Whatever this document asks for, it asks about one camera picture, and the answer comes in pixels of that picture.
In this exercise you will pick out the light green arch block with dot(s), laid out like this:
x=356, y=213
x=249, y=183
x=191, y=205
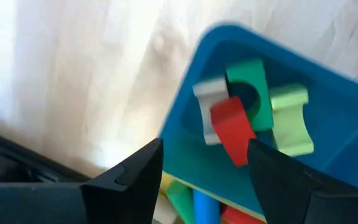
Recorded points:
x=291, y=124

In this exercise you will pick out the black table frame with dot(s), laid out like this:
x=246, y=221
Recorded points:
x=26, y=155

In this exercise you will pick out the red arch block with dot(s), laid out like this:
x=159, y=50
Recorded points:
x=233, y=130

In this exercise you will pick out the teal plastic tray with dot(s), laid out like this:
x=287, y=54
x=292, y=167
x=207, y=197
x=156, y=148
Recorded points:
x=337, y=124

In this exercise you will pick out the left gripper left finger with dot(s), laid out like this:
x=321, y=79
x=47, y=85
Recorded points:
x=73, y=202

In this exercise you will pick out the grey block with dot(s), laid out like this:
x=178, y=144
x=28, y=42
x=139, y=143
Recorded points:
x=208, y=105

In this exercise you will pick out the green short block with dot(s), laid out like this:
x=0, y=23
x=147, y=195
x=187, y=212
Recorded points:
x=180, y=199

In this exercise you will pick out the blue cylinder block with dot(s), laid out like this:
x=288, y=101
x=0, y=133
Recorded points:
x=205, y=208

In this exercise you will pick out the natural wood cylinder block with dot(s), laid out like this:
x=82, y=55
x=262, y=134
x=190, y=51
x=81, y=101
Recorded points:
x=165, y=213

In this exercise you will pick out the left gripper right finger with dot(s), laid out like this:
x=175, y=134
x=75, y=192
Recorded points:
x=306, y=193

